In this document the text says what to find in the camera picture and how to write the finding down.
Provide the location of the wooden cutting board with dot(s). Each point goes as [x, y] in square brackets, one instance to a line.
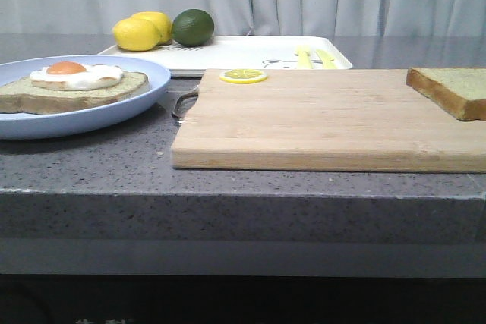
[337, 120]

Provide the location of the front yellow lemon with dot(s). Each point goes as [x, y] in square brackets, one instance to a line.
[136, 35]

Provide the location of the rear yellow lemon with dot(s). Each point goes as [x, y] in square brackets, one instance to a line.
[162, 22]

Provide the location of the yellow plastic fork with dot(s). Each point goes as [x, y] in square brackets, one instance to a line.
[303, 57]

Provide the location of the bread slice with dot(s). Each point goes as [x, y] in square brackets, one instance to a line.
[22, 96]
[458, 91]

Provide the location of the green lime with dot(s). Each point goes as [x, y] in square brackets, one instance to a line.
[193, 27]

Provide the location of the metal cutting board handle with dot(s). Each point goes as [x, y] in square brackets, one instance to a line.
[183, 104]

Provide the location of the fried egg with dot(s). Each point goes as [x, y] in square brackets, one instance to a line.
[72, 76]

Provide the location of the yellow plastic knife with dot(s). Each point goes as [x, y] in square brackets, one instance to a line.
[327, 60]

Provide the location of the yellow lemon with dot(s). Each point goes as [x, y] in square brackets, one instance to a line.
[136, 35]
[162, 22]

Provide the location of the lemon slice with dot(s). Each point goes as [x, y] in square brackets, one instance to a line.
[243, 76]

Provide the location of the cream bear tray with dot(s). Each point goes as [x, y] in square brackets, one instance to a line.
[230, 52]

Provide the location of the light blue round plate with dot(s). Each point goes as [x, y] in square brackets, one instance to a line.
[24, 126]

